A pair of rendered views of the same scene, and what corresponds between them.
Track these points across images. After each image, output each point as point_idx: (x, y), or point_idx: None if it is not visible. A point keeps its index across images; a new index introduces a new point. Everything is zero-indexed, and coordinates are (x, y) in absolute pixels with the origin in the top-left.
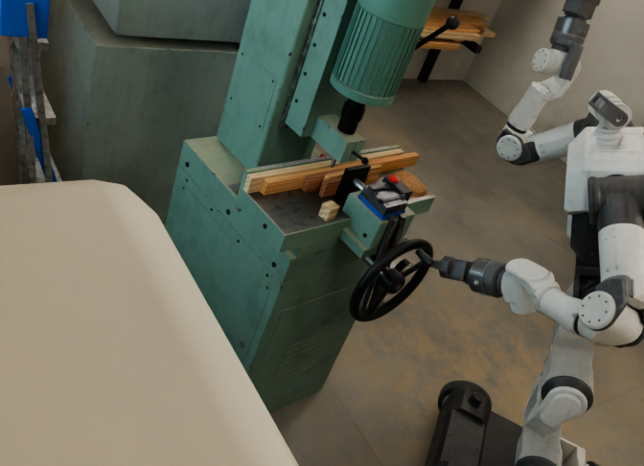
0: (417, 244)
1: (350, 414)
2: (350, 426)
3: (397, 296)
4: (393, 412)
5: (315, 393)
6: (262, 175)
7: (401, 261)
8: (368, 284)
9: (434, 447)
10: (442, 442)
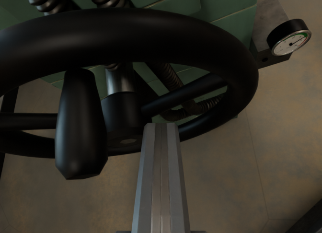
0: (8, 58)
1: (253, 143)
2: (248, 153)
3: (198, 121)
4: (299, 150)
5: (231, 120)
6: None
7: (279, 26)
8: (2, 152)
9: (315, 214)
10: (321, 222)
